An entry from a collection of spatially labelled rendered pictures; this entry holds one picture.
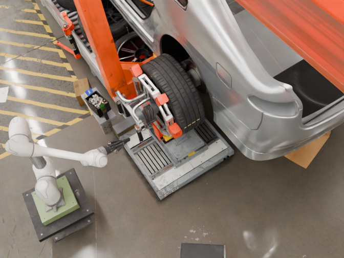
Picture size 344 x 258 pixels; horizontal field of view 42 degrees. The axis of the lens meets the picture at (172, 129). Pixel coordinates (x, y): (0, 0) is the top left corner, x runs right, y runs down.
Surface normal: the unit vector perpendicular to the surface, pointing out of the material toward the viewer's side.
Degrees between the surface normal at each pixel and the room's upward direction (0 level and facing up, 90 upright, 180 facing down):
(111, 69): 90
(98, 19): 90
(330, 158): 0
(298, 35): 0
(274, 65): 19
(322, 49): 0
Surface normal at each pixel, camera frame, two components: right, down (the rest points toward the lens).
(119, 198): -0.11, -0.55
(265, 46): 0.09, -0.26
